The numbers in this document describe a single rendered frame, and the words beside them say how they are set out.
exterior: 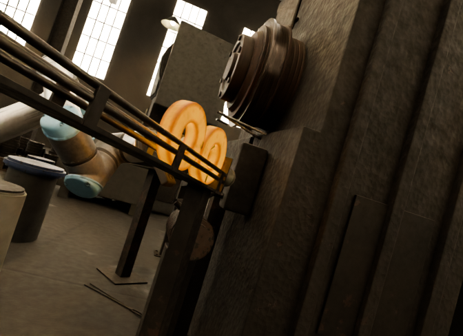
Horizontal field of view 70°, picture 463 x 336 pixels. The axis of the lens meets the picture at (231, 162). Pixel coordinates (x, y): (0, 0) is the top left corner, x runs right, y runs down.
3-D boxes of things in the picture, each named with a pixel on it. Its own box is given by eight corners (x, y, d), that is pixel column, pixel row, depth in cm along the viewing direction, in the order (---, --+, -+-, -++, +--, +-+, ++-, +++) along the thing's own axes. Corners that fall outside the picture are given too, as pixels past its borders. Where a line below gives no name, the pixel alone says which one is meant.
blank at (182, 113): (213, 118, 81) (202, 116, 82) (187, 89, 67) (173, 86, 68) (191, 178, 79) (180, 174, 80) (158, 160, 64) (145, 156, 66)
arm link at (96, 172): (51, 169, 82) (78, 140, 91) (71, 202, 89) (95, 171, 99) (83, 171, 80) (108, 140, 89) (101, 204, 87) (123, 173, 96)
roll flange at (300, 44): (251, 141, 166) (278, 54, 169) (290, 135, 120) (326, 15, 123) (233, 135, 164) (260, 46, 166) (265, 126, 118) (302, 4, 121)
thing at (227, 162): (220, 195, 92) (233, 159, 94) (220, 194, 92) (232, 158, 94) (198, 187, 95) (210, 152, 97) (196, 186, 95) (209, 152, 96)
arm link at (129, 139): (120, 160, 91) (141, 164, 100) (136, 158, 90) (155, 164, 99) (122, 128, 93) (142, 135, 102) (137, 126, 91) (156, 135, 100)
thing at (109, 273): (123, 265, 196) (161, 149, 200) (149, 284, 179) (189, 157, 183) (91, 265, 181) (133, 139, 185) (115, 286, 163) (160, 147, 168)
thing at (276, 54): (233, 135, 164) (260, 46, 166) (265, 126, 118) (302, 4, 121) (220, 131, 162) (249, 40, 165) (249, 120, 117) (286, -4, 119)
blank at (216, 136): (232, 139, 95) (222, 136, 96) (213, 118, 81) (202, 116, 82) (214, 190, 93) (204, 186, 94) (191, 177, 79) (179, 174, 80)
